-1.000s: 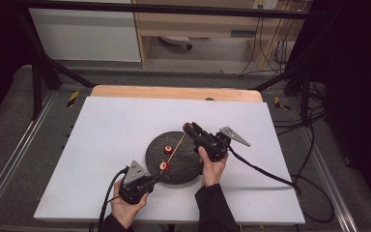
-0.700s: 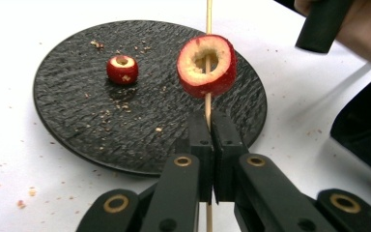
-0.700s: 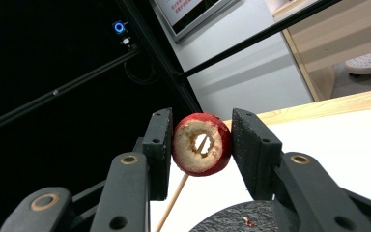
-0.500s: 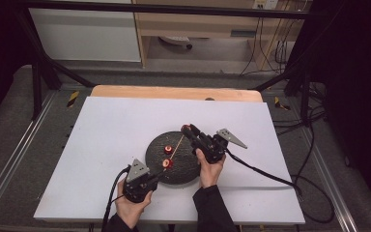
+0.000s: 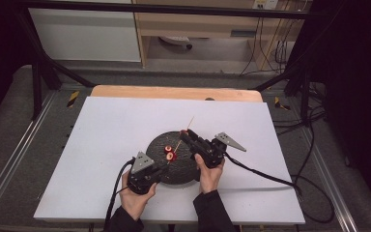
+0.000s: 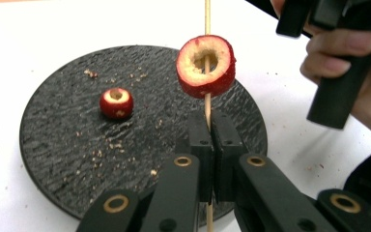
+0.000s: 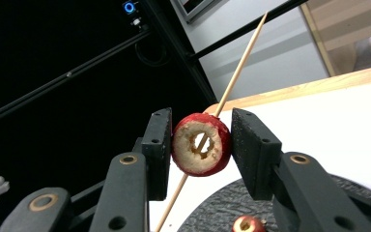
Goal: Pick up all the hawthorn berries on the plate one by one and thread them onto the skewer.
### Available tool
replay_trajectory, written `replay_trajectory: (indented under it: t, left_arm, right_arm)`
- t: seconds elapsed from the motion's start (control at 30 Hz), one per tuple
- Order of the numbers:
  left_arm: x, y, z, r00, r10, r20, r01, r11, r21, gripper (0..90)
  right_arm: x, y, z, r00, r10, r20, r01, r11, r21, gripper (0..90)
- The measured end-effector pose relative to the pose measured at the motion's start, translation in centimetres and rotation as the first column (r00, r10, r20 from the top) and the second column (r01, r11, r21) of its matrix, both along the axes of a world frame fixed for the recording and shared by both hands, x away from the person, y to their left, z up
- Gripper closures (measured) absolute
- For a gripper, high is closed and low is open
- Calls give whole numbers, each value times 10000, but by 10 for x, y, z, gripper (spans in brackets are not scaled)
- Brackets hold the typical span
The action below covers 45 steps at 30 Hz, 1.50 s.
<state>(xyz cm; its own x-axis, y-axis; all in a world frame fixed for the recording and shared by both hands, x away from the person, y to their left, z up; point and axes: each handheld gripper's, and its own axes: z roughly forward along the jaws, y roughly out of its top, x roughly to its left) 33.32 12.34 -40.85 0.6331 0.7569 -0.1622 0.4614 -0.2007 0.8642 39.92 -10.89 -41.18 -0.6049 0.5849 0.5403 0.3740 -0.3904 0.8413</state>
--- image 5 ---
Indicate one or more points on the wooden desk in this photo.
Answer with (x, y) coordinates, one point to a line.
(199, 24)

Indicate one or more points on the white wall socket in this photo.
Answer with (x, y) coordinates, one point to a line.
(265, 4)

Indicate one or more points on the round black plate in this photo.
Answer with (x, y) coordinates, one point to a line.
(180, 172)

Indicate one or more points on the black metal stand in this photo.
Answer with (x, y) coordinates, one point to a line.
(38, 80)
(304, 93)

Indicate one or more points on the person's right hand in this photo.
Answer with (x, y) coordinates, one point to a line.
(210, 179)

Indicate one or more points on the yellow black floor tape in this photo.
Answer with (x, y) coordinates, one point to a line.
(280, 103)
(72, 99)

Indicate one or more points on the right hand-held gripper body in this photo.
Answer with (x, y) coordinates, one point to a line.
(215, 151)

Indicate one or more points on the black frame crossbar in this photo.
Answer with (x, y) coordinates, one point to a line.
(161, 9)

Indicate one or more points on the aluminium floor rail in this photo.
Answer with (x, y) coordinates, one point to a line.
(330, 180)
(16, 154)

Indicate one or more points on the grey chair base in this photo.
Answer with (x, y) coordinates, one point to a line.
(175, 40)

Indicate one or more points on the thin bamboo skewer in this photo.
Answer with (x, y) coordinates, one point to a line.
(189, 124)

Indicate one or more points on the white cabinet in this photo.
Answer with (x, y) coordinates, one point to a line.
(87, 35)

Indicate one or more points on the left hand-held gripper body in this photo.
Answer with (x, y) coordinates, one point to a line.
(141, 175)

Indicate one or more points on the person's left hand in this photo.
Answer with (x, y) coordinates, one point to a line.
(135, 203)

